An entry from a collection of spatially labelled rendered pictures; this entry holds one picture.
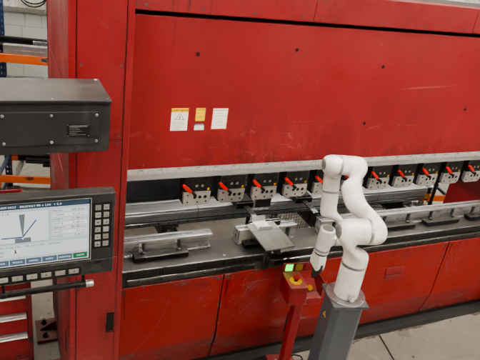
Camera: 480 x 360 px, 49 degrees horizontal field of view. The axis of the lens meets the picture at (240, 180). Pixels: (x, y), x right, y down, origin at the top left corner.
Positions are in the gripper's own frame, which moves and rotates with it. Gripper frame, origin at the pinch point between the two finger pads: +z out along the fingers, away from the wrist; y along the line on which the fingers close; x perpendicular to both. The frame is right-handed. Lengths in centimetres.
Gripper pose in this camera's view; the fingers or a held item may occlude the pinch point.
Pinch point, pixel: (314, 273)
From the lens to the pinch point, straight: 306.4
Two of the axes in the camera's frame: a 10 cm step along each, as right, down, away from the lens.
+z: -1.6, 8.5, 5.0
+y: 2.5, 5.3, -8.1
